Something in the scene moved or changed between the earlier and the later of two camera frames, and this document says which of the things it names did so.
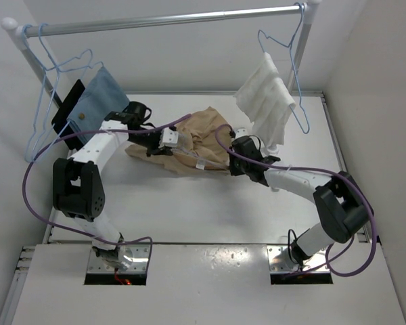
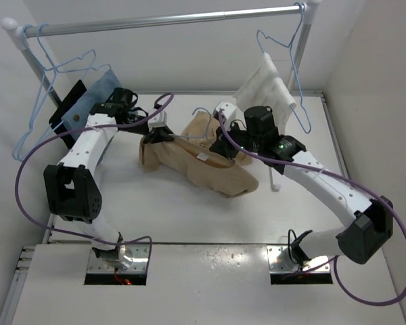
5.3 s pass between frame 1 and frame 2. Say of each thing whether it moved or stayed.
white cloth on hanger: stayed
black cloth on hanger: stayed
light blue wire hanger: moved
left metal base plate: stayed
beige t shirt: moved
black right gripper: moved
